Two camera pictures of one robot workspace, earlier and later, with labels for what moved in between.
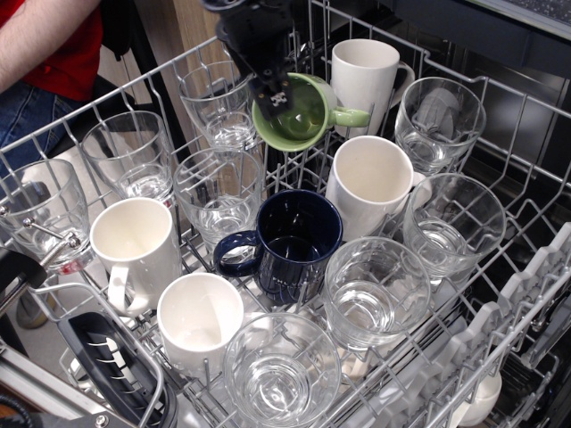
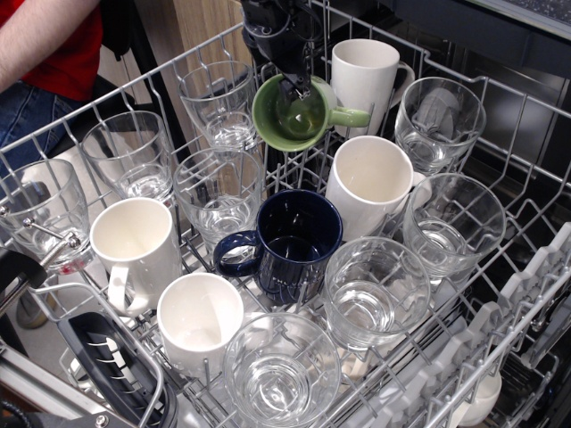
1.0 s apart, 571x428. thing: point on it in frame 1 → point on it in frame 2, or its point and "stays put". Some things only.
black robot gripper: x=259 y=33 → x=283 y=32
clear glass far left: x=44 y=212 stays put
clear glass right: x=450 y=221 stays put
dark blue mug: x=297 y=231 stays put
